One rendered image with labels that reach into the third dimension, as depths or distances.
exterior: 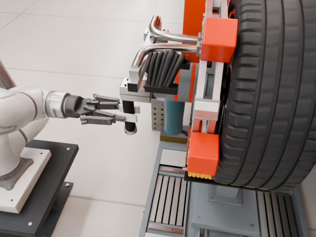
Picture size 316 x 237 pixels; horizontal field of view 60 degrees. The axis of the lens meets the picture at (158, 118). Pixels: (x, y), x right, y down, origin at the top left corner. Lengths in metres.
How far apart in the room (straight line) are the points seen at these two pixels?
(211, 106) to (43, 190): 0.97
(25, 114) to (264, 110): 0.65
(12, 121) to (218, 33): 0.58
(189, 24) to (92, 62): 1.59
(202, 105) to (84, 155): 1.30
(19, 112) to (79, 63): 1.98
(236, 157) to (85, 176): 1.21
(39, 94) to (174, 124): 0.59
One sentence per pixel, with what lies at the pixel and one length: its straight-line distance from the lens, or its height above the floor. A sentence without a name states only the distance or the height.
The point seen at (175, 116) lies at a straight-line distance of 1.20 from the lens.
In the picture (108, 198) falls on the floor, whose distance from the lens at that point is 1.67.
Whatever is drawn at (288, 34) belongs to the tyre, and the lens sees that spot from 0.72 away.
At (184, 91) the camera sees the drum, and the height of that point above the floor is 0.86.
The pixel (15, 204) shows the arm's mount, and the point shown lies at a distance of 1.37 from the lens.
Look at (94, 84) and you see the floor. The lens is 2.47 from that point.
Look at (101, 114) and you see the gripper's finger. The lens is 0.88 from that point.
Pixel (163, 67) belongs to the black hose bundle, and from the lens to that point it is 0.74.
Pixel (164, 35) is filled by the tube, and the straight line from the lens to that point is 0.93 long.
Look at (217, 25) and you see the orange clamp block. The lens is 0.66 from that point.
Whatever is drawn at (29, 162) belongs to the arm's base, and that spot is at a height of 0.36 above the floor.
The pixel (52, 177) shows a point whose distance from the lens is 1.46.
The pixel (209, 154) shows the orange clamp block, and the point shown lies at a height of 0.89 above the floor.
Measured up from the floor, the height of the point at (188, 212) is 0.15.
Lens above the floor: 1.42
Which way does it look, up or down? 43 degrees down
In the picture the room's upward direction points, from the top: straight up
